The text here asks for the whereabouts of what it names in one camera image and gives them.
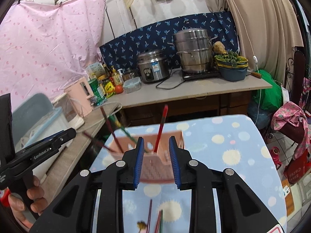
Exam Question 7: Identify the pink water bottle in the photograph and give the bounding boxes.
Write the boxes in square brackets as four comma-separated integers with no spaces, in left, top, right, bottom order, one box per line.
[272,147,282,168]

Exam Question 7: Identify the pink electric kettle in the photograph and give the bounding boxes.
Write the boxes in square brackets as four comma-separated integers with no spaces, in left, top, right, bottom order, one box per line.
[64,76,95,113]

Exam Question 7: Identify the white plastic tub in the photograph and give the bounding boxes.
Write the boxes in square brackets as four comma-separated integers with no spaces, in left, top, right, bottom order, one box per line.
[12,92,73,151]

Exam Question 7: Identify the green plastic bag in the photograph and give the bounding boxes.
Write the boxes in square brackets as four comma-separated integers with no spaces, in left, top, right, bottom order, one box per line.
[251,70,284,112]

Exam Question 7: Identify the green leafy vegetables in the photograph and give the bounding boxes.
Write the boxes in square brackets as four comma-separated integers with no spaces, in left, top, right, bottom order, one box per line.
[215,51,244,66]

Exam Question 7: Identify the small lidded steel pot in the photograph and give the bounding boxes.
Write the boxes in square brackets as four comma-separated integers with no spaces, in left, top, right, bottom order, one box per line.
[121,69,139,82]

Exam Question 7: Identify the steel rice cooker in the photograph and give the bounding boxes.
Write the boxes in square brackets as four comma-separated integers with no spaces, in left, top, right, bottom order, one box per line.
[136,50,170,83]

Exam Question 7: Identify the black power cable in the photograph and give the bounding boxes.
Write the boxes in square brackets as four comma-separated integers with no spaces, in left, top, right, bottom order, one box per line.
[155,77,185,89]

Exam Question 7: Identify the yellow snack packet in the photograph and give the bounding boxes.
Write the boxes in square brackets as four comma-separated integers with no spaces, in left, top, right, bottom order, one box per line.
[104,81,116,95]

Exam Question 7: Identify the navy floral cloth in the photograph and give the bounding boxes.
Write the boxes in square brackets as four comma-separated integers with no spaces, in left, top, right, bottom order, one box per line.
[99,11,240,71]

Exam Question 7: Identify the dark red chopstick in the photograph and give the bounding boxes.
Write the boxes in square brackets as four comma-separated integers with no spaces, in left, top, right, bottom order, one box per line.
[146,199,153,233]
[82,131,117,153]
[100,106,121,151]

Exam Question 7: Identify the clear measuring jug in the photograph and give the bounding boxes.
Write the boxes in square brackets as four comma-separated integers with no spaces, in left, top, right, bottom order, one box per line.
[85,62,106,79]

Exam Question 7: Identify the black induction cooker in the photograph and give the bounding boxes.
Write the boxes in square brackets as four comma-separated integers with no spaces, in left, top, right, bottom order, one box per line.
[182,68,220,80]

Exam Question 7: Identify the white cable with switch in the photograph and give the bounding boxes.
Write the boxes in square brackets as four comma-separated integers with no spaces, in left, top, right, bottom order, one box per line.
[225,0,262,124]

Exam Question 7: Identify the blue basin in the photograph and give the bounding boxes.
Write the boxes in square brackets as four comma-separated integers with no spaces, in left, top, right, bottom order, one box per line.
[215,56,249,82]

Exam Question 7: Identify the steel steamer pot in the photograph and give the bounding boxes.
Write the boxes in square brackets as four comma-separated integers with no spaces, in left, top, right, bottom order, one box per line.
[172,28,217,74]

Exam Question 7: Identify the blue planet print tablecloth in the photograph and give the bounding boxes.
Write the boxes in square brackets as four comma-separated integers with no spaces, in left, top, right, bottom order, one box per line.
[90,114,289,233]

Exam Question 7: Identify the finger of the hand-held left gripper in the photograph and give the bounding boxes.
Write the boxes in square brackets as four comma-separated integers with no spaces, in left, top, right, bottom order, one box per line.
[15,127,77,160]

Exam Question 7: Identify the pink perforated utensil holder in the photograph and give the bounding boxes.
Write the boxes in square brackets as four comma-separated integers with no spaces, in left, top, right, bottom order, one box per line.
[108,130,184,184]

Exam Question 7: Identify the person's left hand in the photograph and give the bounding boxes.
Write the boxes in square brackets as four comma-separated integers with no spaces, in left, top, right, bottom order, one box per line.
[8,176,48,232]

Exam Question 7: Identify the wooden counter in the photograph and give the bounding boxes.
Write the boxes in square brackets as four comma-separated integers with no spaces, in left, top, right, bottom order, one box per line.
[44,71,273,199]

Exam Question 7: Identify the glass food container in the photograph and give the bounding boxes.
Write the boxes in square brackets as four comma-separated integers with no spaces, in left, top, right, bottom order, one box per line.
[123,77,142,93]

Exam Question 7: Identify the red cardboard box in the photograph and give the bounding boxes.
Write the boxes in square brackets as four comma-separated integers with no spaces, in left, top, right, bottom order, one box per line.
[283,150,311,185]

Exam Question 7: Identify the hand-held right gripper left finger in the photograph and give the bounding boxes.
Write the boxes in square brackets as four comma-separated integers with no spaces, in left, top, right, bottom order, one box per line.
[29,136,145,233]

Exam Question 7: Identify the black metal chair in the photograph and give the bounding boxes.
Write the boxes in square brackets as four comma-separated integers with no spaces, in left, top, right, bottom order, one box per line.
[286,51,307,107]

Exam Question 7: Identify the pink floral cloth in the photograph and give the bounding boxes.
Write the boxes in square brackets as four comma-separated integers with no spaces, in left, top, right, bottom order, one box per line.
[271,102,311,161]

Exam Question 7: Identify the ginger root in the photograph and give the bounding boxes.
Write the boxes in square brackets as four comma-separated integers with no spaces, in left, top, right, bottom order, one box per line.
[213,41,228,54]

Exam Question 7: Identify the pink spotted curtain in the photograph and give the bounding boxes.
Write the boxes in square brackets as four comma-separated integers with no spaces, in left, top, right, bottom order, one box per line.
[0,0,107,107]

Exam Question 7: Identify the yellow oil bottle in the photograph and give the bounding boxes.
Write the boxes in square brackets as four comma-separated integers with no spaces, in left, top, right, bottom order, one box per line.
[110,66,122,85]

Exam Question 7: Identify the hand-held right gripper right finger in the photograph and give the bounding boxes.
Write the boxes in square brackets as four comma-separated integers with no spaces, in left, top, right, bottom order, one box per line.
[168,136,287,233]

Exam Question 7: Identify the beige curtain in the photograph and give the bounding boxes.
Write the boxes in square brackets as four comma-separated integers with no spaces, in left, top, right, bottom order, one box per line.
[201,0,304,83]

